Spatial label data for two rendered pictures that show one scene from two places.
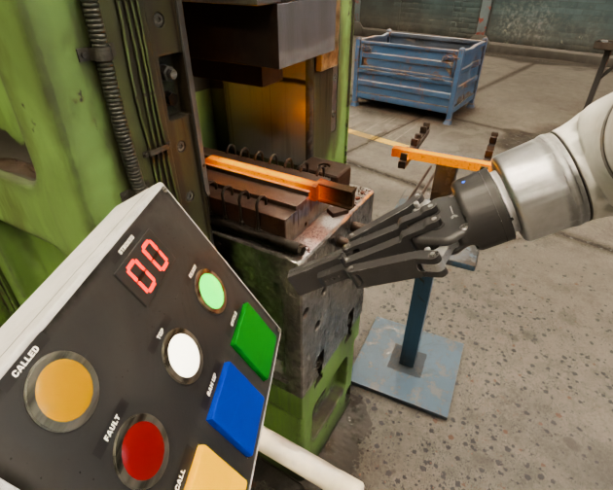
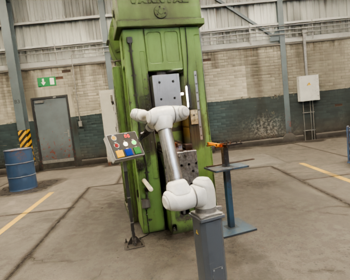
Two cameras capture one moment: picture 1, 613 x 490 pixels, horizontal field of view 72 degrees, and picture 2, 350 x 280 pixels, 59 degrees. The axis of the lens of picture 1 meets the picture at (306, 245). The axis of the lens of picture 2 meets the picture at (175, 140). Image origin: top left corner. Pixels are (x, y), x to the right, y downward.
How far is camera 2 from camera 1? 289 cm
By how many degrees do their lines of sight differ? 51
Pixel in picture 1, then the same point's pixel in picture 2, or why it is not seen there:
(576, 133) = not seen: hidden behind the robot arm
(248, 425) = (128, 153)
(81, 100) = (135, 124)
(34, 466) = (109, 139)
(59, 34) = not seen: hidden behind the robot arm
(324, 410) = (186, 218)
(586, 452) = (256, 254)
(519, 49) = not seen: outside the picture
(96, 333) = (118, 136)
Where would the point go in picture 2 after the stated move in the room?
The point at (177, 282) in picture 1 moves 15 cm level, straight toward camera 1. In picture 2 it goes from (129, 139) to (121, 141)
